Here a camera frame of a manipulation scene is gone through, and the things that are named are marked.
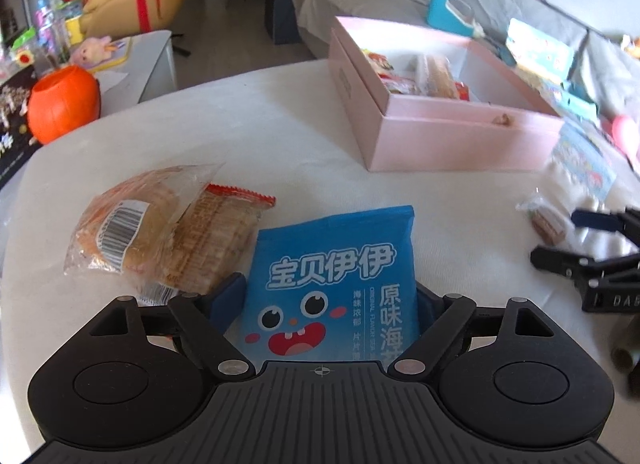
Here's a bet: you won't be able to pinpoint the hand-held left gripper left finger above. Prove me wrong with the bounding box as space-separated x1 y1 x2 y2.
87 271 256 377

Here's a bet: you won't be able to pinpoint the teal toy box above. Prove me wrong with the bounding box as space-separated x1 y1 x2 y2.
426 0 483 38

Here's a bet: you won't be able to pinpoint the grey sofa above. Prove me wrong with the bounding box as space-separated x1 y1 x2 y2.
285 0 640 175

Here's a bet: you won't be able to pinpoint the low white table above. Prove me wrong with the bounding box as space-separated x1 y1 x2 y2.
65 29 178 120

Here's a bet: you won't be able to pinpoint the blue seaweed snack packet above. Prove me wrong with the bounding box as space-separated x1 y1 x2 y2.
235 205 421 362

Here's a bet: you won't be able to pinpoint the light blue printed packet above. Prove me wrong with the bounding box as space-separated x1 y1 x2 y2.
547 121 618 205

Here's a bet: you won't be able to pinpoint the pink ball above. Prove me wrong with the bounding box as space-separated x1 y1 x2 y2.
612 114 640 160

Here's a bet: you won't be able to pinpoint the colourful drink bottles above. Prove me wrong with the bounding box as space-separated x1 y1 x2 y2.
35 0 83 62

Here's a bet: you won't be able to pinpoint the pink plush toy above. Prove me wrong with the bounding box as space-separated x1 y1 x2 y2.
70 34 126 65

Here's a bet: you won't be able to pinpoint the small brown cookie packet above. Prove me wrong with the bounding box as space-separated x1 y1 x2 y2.
517 194 576 247

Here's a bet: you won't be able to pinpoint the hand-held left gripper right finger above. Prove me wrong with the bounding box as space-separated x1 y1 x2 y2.
387 281 556 380

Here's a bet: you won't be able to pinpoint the orange pumpkin bucket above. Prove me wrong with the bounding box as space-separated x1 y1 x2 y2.
27 66 102 145

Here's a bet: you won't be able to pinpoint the clear bread packet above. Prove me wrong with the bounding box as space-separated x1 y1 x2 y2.
64 163 226 275

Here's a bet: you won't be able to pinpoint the blue picture book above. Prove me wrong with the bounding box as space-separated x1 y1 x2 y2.
505 18 573 82

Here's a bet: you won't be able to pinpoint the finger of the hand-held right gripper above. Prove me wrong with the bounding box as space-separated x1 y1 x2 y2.
571 208 640 245
530 243 640 295

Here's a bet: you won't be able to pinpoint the small clear snack packet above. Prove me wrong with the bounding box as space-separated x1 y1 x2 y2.
385 75 423 95

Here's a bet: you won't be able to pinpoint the cracker packet with red ends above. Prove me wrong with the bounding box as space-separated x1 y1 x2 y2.
137 183 277 305

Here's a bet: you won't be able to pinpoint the pink cardboard box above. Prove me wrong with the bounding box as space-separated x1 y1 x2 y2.
327 16 566 173

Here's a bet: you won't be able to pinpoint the black printed box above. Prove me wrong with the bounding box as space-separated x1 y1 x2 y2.
0 69 43 190

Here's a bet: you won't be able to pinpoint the red and white snack packet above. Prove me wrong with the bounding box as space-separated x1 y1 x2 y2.
362 49 396 78

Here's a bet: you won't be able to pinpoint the long clear cracker packet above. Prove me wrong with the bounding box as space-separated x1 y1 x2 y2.
415 53 458 100

